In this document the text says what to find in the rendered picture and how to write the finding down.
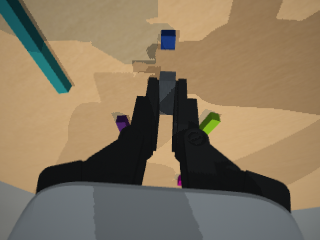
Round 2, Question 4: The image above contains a lime green rod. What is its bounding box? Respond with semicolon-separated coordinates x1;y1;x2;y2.
199;112;220;135

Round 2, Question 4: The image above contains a grey rod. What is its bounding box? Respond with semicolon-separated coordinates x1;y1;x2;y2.
159;71;176;115

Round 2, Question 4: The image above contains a small blue block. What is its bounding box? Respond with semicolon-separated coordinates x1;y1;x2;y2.
161;30;176;50

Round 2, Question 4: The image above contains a turquoise rod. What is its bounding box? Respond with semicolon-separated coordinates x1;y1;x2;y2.
0;0;72;94

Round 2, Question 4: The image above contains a purple rod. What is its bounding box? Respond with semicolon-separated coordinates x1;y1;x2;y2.
116;115;130;132

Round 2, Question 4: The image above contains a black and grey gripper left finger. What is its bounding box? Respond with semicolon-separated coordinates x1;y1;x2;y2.
36;77;160;193

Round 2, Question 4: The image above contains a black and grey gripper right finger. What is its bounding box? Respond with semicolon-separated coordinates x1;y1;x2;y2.
172;79;291;213

